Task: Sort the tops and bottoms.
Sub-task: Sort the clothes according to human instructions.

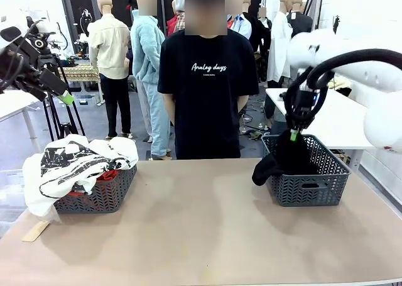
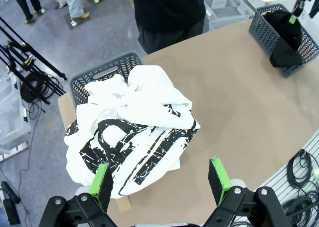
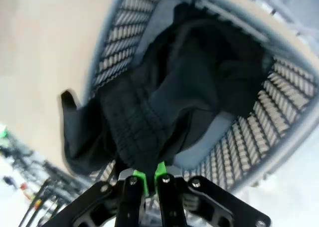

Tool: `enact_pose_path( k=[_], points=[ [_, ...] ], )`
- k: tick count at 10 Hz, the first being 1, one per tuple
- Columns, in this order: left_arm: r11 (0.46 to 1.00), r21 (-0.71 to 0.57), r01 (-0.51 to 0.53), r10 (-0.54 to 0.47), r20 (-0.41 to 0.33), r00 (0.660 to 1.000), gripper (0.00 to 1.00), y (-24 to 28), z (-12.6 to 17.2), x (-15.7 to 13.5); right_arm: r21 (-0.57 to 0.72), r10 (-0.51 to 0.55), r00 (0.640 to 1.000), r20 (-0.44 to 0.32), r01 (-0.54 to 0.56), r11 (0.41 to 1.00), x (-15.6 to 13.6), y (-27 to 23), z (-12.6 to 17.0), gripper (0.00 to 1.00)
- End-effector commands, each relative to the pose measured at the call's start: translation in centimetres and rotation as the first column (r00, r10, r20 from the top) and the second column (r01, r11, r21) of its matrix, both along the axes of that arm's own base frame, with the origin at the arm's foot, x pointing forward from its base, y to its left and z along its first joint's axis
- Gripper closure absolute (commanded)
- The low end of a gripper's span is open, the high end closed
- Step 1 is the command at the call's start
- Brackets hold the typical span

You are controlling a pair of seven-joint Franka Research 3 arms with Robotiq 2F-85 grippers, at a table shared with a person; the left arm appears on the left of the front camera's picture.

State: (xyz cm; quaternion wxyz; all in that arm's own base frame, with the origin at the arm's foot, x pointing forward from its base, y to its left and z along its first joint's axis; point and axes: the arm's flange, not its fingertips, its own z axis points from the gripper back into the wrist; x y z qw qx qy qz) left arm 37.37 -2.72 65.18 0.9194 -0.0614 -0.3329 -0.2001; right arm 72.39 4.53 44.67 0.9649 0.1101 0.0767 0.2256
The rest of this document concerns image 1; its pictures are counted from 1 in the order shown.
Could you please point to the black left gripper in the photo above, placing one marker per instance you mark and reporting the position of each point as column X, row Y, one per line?
column 22, row 66

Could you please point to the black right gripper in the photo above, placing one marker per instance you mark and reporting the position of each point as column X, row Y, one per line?
column 303, row 110

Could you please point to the black garment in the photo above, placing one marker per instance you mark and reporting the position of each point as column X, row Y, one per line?
column 292, row 160

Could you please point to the white t-shirt with black print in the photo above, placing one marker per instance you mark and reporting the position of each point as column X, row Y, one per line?
column 63, row 160

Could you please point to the orange sweatshirt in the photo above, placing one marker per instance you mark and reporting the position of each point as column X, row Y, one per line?
column 108, row 174

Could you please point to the brown cardboard hang tag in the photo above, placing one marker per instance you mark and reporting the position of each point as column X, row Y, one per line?
column 36, row 231

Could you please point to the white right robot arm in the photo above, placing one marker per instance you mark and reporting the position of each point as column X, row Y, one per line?
column 361, row 69

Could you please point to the person's left forearm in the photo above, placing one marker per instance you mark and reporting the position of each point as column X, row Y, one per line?
column 242, row 105

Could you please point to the person's right forearm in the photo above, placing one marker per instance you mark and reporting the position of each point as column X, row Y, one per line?
column 169, row 113

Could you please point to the table with patterned cloth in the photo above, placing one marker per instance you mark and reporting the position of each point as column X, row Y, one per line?
column 81, row 73

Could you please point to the black tripod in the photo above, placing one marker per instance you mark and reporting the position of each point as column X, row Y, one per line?
column 56, row 122

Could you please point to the small white table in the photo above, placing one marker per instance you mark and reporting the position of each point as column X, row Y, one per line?
column 12, row 105

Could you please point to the beige cloth heap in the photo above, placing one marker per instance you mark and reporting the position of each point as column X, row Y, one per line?
column 340, row 85

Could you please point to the mannequin in cream jacket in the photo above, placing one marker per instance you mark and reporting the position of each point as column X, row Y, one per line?
column 110, row 47

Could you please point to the grey plastic woven basket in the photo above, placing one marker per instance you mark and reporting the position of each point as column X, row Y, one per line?
column 314, row 195
column 106, row 198

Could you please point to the mannequin in white shirt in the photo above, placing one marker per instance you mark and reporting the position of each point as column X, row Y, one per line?
column 279, row 47

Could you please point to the mannequin in black suit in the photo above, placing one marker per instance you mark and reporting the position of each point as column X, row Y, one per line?
column 262, row 47

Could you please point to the person in black t-shirt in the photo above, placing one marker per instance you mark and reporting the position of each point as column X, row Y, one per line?
column 207, row 110

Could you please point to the figure in blue fleece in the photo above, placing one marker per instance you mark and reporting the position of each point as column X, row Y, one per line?
column 146, row 53

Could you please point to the mannequin in black jacket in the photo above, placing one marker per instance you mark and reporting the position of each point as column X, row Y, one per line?
column 301, row 23

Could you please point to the thin black tripod stand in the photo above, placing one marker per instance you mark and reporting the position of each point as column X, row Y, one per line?
column 336, row 23

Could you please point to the mannequin in blue shirt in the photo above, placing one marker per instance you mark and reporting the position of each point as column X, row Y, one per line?
column 243, row 25

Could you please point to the black studio stand poles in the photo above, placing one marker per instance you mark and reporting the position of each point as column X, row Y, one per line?
column 314, row 9

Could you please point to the clear plastic storage box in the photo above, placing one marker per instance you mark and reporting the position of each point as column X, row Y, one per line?
column 9, row 198

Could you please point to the mannequin in red garment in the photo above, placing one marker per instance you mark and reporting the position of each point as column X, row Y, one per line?
column 171, row 26

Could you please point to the mannequin in grey hood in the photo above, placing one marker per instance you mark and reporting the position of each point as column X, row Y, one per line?
column 180, row 15

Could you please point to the black camera rig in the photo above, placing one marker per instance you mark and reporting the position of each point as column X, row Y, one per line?
column 39, row 42

